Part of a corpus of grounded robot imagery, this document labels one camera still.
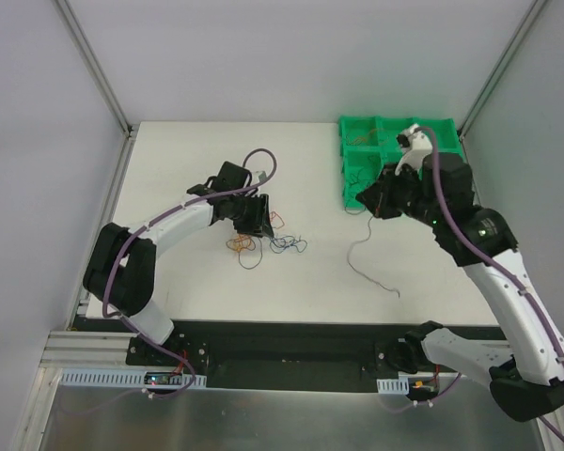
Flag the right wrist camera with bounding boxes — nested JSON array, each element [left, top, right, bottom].
[[395, 123, 433, 176]]

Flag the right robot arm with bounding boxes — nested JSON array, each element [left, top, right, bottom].
[[356, 152, 564, 422]]

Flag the left white cable duct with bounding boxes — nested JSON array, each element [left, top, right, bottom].
[[60, 368, 207, 390]]

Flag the white cable duct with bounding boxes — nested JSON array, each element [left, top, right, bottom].
[[376, 376, 410, 396], [60, 368, 207, 390]]

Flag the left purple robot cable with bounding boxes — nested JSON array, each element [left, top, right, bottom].
[[55, 148, 278, 414]]

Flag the green compartment bin tray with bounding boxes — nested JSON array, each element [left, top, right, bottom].
[[337, 116, 463, 210]]

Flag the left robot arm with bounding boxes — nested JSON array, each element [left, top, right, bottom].
[[83, 162, 274, 365]]

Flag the right white cable duct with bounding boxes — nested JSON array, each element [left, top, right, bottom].
[[376, 376, 410, 396]]

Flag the black wire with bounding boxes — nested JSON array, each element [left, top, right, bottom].
[[347, 154, 382, 203]]

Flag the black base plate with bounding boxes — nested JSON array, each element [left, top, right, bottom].
[[125, 320, 415, 393]]

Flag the orange wire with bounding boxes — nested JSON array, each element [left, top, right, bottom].
[[345, 129, 389, 147]]

